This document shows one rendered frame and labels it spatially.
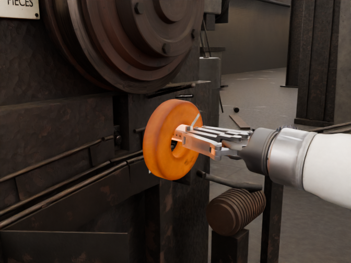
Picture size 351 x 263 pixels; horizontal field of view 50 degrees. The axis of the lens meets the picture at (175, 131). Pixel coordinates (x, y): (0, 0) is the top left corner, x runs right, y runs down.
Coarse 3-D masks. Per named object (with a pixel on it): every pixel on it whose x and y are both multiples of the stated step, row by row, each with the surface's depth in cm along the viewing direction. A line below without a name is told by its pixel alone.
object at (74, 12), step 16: (64, 0) 75; (80, 0) 78; (64, 16) 79; (80, 16) 78; (64, 32) 81; (80, 32) 79; (80, 48) 80; (96, 48) 83; (80, 64) 87; (96, 64) 83; (112, 80) 88; (128, 80) 92; (144, 80) 96; (160, 80) 102
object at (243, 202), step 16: (224, 192) 126; (240, 192) 124; (256, 192) 128; (208, 208) 121; (224, 208) 116; (240, 208) 117; (256, 208) 124; (224, 224) 117; (240, 224) 116; (224, 240) 122; (240, 240) 120; (224, 256) 123; (240, 256) 122
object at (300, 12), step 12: (300, 0) 887; (300, 12) 892; (300, 24) 897; (288, 36) 907; (300, 36) 902; (288, 48) 914; (300, 48) 895; (288, 60) 924; (288, 72) 935; (288, 84) 941
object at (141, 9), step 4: (136, 4) 78; (140, 4) 78; (136, 8) 78; (140, 8) 79; (144, 8) 80; (136, 12) 79; (140, 12) 79; (192, 32) 95; (196, 32) 96; (192, 36) 96; (196, 36) 96; (164, 44) 87; (168, 44) 88; (164, 48) 87; (168, 48) 88; (164, 52) 88; (168, 52) 88
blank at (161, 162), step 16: (160, 112) 67; (176, 112) 68; (192, 112) 73; (160, 128) 65; (176, 128) 69; (144, 144) 67; (160, 144) 66; (160, 160) 67; (176, 160) 71; (192, 160) 76; (160, 176) 70; (176, 176) 72
